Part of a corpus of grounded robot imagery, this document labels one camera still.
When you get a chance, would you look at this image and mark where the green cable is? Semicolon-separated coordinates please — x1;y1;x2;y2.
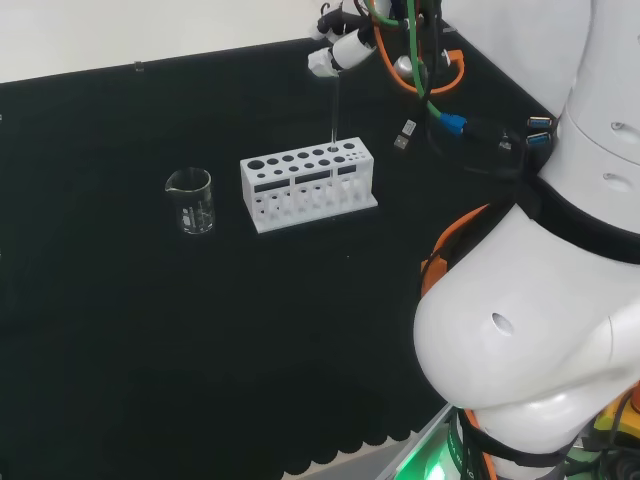
404;0;447;122

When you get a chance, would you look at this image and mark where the yellow stop button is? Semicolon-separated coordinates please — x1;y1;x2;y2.
593;387;640;454

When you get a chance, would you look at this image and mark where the blue cable plug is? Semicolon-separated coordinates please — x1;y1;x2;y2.
439;112;469;137

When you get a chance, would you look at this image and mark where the black adapter box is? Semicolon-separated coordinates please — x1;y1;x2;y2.
462;115;555;152

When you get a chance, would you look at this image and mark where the metal base plate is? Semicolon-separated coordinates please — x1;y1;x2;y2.
384;403;459;480

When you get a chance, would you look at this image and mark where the silver USB plug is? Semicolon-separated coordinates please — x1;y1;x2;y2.
392;118;421;152

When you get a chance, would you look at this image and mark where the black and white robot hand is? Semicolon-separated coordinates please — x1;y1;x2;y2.
306;1;380;79

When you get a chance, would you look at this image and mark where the black bench cloth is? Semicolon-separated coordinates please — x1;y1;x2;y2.
0;34;561;480

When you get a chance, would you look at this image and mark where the clear glass beaker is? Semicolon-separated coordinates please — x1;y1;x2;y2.
163;167;216;236

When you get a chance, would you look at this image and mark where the white test tube rack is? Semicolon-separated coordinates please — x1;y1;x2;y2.
239;136;380;235

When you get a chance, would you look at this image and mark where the silver grey wrist module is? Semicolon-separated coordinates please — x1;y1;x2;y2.
393;54;429;82

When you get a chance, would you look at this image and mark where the clear glass rod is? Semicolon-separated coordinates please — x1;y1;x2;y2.
329;73;343;152

